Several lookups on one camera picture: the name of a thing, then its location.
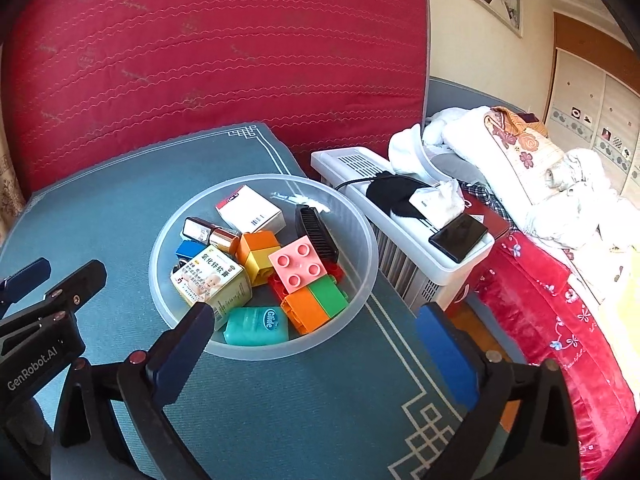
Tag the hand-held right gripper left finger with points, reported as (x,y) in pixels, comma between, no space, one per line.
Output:
(182,355)

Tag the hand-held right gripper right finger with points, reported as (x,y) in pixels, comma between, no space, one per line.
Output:
(445,355)

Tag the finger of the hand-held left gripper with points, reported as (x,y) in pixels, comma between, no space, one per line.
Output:
(27,275)
(80,280)

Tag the teal dental floss case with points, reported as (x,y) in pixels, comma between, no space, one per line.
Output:
(255,327)

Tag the white green ointment box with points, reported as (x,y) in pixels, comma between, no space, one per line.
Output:
(215,275)

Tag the blue toy block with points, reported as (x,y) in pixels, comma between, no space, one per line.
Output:
(189,250)

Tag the red toy block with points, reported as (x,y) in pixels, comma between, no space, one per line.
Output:
(276,287)

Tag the yellow orange toy block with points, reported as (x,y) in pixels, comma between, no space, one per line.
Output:
(257,255)

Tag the dark brown gold lipstick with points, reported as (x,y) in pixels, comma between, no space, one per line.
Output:
(200,230)

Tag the clear plastic bowl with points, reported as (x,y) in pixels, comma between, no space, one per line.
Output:
(190,210)

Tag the orange green toy block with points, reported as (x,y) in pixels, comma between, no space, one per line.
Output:
(310,310)

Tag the pink green toy block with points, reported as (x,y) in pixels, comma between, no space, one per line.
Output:
(297,262)

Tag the long white carton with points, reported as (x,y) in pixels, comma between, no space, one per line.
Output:
(250,210)

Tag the black comb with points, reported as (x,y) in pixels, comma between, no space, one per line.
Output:
(315,227)

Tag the beige patterned curtain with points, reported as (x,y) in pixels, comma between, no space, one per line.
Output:
(10,185)

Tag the red floral blanket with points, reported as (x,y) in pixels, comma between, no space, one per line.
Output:
(550,320)

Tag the black phone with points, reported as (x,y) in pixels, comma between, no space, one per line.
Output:
(457,237)

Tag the white plastic heater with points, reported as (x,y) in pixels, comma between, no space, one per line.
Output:
(400,245)

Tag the white tissue pack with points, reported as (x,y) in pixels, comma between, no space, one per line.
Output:
(440,202)

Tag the black cloth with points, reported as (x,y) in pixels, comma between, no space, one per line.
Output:
(390,195)

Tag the grey pillow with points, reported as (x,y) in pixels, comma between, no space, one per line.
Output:
(452,165)

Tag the white quilt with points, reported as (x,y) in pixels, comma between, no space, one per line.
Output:
(575,210)

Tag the clear plastic wrapper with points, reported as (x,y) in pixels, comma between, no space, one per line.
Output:
(300,197)

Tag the white cloth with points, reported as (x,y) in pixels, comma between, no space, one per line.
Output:
(415,150)

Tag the floral quilt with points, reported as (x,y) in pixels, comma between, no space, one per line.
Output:
(525,155)

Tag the grey headboard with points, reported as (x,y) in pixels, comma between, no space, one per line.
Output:
(460,97)

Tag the red quilted mattress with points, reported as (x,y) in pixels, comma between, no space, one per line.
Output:
(200,50)

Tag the beige wardrobe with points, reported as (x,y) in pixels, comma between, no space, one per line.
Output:
(580,90)

